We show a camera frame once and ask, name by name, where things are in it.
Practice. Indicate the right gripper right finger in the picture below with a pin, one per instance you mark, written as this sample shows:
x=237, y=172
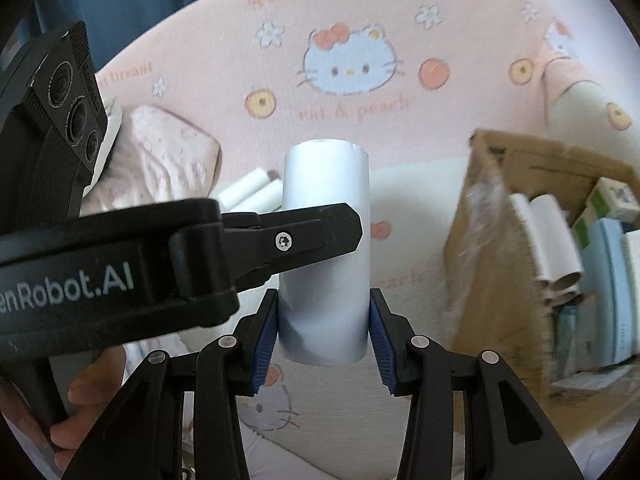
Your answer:
x=506, y=433

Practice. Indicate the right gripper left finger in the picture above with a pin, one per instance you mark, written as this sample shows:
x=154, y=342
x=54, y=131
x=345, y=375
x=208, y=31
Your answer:
x=138, y=436

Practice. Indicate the person's left hand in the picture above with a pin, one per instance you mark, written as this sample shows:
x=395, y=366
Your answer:
x=89, y=392

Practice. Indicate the brown cardboard box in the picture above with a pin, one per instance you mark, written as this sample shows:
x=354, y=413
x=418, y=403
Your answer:
x=494, y=300

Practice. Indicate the pink cartoon print pillow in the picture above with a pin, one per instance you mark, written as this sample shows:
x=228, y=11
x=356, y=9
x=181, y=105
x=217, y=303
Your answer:
x=157, y=157

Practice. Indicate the light blue box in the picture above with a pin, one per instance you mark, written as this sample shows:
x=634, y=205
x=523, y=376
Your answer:
x=605, y=317

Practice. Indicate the white notebook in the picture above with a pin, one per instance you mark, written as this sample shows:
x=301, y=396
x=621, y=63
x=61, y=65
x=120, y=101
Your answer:
x=631, y=245

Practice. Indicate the green white cartoon carton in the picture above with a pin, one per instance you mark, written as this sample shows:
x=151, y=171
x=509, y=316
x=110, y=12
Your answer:
x=608, y=199

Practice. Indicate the pink cartoon print blanket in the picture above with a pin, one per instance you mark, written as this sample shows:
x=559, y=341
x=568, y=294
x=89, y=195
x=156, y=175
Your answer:
x=408, y=81

